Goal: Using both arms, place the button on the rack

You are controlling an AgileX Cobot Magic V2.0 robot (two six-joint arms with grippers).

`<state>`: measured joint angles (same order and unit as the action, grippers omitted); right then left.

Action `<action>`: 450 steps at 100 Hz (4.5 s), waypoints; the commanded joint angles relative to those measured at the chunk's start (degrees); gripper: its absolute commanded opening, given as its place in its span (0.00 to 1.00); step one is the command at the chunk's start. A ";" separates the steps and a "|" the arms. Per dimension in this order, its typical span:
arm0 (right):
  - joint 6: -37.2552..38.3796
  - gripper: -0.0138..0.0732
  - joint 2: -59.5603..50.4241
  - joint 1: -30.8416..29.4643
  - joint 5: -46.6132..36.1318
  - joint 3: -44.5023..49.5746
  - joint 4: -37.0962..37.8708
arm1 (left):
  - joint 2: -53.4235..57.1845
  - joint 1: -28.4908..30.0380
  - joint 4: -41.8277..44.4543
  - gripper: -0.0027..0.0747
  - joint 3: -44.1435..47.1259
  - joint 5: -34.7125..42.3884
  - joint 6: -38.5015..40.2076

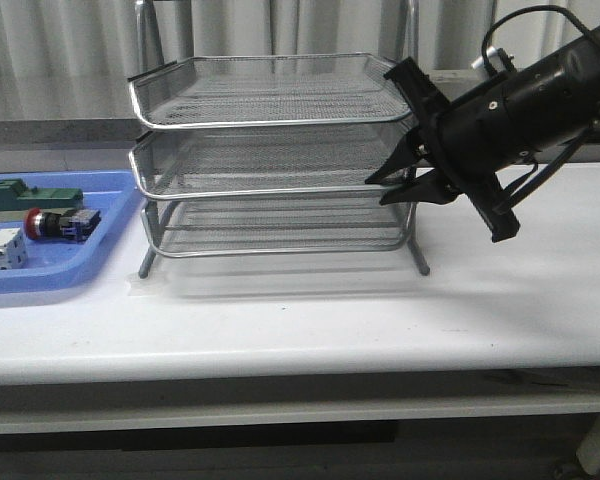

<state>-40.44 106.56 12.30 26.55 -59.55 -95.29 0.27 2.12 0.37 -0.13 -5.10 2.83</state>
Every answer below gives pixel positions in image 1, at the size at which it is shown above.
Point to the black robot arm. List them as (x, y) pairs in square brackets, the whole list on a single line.
[(551, 109)]

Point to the grey stone counter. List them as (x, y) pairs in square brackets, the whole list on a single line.
[(56, 123)]

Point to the green terminal block module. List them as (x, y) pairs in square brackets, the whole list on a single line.
[(17, 196)]

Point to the blue plastic tray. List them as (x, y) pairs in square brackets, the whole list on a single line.
[(60, 264)]

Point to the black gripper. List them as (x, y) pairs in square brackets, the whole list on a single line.
[(459, 141)]

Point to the white circuit breaker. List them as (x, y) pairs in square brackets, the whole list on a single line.
[(13, 251)]

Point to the red emergency stop button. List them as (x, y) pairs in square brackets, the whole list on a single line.
[(75, 225)]

